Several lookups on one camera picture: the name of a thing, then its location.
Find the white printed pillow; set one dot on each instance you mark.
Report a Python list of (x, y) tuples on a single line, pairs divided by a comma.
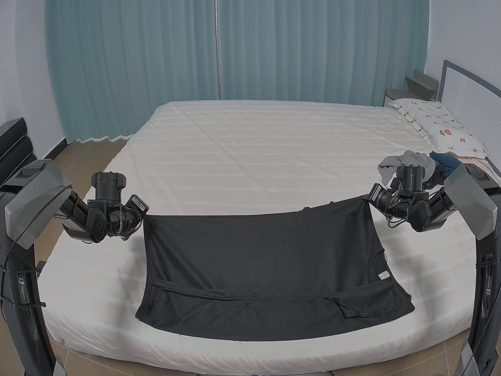
[(438, 123)]

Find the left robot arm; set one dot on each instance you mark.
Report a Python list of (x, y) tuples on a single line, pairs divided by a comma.
[(35, 202)]

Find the white garment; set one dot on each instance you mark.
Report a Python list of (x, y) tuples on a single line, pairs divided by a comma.
[(387, 178)]

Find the bed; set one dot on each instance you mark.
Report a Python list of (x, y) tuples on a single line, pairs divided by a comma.
[(254, 143)]

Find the dark blue garment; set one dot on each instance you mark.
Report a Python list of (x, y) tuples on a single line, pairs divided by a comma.
[(448, 162)]

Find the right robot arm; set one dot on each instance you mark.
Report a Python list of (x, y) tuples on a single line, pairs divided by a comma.
[(469, 202)]

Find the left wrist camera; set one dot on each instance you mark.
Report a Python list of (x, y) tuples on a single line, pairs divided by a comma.
[(121, 181)]

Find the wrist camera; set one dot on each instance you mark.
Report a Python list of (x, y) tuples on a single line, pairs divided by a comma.
[(401, 172), (121, 181)]

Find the black garment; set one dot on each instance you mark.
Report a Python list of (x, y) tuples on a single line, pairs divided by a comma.
[(437, 176)]

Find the black chest of drawers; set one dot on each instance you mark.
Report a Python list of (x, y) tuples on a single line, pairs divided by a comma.
[(15, 147)]

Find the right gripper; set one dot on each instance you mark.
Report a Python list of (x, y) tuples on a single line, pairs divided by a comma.
[(385, 202)]

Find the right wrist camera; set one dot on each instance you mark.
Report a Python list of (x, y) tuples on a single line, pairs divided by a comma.
[(401, 172)]

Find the grey bedside table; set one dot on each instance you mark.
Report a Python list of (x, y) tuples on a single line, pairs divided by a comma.
[(422, 80)]

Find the grey garment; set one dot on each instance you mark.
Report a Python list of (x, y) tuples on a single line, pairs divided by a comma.
[(418, 159)]

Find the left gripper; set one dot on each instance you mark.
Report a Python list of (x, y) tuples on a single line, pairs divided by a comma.
[(133, 216)]

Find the black T-shirt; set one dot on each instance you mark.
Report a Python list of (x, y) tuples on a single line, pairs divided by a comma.
[(266, 257)]

